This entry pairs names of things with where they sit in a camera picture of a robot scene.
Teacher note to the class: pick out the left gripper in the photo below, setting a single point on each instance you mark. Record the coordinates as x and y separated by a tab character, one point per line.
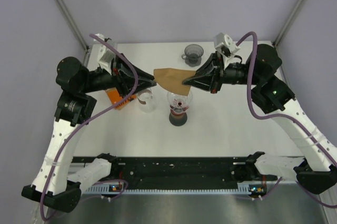
122	75

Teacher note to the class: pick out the clear glass dripper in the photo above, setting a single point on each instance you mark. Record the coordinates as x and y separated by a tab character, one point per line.
179	103

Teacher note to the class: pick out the grey plastic dripper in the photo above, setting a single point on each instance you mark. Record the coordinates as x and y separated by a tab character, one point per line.
193	55

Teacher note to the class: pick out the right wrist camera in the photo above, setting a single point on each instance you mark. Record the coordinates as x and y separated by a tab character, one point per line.
225	45

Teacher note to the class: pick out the brown paper coffee filter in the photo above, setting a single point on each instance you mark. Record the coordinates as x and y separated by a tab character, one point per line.
171	79

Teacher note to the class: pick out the clear glass beaker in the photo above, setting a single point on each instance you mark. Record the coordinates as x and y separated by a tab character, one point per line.
146	101

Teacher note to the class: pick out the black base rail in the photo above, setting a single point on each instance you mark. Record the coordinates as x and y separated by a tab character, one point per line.
183	173

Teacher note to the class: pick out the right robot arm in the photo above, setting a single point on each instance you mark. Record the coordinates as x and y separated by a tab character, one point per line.
268	97

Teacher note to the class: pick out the orange coffee filter box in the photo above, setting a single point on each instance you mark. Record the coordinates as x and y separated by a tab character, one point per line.
115	98

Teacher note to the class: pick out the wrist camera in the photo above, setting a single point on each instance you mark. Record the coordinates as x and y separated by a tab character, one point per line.
104	57
225	45

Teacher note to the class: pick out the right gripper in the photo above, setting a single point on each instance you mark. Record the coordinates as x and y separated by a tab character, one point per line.
210	76

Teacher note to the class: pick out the grey slotted cable duct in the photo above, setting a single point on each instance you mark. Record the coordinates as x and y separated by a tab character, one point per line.
101	189

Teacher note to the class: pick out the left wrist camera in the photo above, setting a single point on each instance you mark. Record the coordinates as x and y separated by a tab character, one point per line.
104	57

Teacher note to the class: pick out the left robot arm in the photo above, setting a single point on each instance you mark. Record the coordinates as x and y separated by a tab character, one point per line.
53	187

